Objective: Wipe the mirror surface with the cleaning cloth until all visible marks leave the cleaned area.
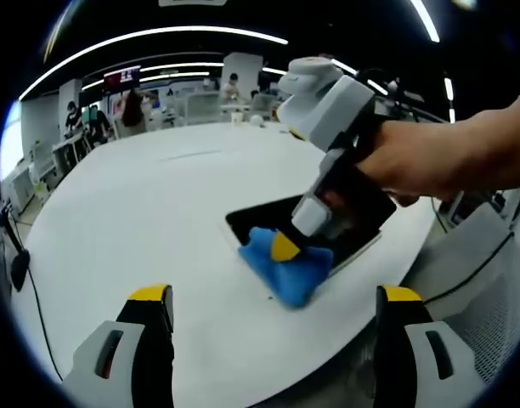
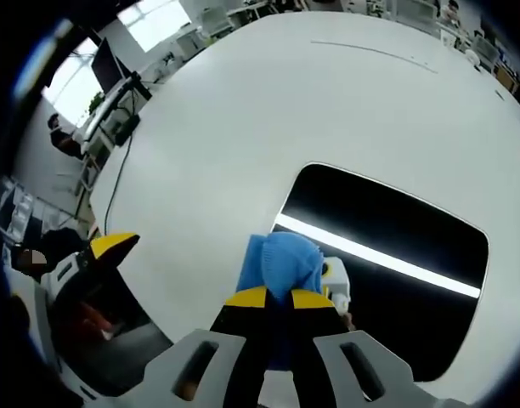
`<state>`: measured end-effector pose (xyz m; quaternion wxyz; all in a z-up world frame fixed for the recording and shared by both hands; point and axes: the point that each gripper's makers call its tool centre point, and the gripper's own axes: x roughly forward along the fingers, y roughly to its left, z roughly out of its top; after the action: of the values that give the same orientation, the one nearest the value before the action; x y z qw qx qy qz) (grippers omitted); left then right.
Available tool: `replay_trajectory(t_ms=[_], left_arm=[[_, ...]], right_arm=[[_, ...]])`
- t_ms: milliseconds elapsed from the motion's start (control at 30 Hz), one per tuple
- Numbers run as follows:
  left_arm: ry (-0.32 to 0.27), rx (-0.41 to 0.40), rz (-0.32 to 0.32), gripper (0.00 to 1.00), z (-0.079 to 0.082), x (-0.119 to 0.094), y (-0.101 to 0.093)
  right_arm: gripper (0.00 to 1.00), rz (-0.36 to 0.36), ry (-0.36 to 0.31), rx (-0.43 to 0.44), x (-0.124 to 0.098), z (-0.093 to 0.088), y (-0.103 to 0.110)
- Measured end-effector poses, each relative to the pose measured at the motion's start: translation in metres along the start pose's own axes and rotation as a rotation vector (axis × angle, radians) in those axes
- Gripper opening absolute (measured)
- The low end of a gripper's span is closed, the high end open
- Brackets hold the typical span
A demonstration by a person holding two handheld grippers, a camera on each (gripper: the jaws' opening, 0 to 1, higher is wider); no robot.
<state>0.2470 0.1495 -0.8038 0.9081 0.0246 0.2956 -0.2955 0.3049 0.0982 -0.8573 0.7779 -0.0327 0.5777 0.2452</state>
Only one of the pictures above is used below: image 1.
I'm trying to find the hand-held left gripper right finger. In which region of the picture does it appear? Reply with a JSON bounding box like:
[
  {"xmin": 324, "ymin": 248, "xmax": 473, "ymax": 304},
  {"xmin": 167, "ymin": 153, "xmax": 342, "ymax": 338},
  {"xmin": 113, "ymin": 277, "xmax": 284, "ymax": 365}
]
[{"xmin": 373, "ymin": 284, "xmax": 486, "ymax": 408}]

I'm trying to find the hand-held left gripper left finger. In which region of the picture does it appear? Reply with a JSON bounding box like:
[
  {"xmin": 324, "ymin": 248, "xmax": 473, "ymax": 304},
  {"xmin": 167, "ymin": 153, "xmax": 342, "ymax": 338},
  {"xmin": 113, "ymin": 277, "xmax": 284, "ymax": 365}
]
[{"xmin": 62, "ymin": 283, "xmax": 176, "ymax": 408}]

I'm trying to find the black tablet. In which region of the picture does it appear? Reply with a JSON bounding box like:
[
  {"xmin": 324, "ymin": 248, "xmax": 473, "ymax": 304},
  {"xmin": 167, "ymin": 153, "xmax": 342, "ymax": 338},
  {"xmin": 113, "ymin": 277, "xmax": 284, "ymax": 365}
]
[{"xmin": 223, "ymin": 193, "xmax": 385, "ymax": 278}]

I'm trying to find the blue cleaning cloth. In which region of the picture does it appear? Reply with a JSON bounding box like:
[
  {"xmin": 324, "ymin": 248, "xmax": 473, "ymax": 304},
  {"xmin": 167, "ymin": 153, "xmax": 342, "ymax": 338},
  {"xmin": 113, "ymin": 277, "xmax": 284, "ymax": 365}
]
[{"xmin": 237, "ymin": 227, "xmax": 336, "ymax": 310}]

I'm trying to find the person's right hand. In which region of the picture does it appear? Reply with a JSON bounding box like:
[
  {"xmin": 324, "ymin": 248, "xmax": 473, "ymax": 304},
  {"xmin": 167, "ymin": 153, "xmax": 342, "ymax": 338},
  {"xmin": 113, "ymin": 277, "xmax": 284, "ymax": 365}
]
[{"xmin": 356, "ymin": 116, "xmax": 467, "ymax": 208}]

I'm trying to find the white mesh office chair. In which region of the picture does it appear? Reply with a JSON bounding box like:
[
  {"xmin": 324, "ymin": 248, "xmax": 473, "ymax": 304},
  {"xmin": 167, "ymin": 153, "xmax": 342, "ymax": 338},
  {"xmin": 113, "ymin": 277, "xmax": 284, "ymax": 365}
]
[
  {"xmin": 406, "ymin": 203, "xmax": 520, "ymax": 383},
  {"xmin": 251, "ymin": 92, "xmax": 278, "ymax": 114},
  {"xmin": 185, "ymin": 92, "xmax": 222, "ymax": 124}
]

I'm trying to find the black device on stand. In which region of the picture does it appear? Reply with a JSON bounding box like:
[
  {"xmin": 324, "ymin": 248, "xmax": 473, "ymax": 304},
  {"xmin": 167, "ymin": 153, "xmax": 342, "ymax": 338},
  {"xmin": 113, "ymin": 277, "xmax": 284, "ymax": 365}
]
[{"xmin": 0, "ymin": 207, "xmax": 31, "ymax": 293}]

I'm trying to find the long ceiling light strip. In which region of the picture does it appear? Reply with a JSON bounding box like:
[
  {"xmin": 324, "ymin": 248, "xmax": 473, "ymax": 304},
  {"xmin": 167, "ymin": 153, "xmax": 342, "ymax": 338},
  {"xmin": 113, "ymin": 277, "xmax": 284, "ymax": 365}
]
[{"xmin": 18, "ymin": 25, "xmax": 289, "ymax": 101}]

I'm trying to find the thick black cable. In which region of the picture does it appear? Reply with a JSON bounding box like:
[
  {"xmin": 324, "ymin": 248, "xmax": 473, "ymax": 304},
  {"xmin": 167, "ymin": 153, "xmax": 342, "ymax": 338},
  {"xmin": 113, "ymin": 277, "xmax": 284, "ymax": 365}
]
[{"xmin": 423, "ymin": 231, "xmax": 517, "ymax": 305}]

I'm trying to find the thin black cable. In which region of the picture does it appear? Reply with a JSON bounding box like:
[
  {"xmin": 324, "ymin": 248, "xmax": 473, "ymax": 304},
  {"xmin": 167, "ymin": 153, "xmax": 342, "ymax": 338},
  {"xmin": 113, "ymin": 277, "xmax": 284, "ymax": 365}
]
[{"xmin": 25, "ymin": 263, "xmax": 65, "ymax": 380}]

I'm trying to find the red wall screen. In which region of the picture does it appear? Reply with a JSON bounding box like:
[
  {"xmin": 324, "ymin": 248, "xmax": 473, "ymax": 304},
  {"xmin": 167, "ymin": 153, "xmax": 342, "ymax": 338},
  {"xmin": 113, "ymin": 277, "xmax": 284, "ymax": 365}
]
[{"xmin": 103, "ymin": 65, "xmax": 141, "ymax": 89}]

